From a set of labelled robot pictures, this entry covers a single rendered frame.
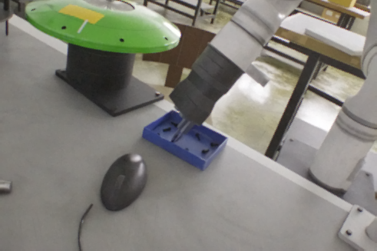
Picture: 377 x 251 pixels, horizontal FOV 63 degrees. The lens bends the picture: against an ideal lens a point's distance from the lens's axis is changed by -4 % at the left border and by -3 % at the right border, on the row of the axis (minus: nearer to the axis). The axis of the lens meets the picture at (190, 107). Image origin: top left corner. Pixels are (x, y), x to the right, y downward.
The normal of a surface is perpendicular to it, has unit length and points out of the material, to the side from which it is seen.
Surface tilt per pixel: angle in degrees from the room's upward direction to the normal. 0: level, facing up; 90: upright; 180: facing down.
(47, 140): 0
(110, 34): 24
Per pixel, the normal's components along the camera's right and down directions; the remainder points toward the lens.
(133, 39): 0.44, -0.55
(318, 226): 0.25, -0.85
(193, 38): -0.07, 0.47
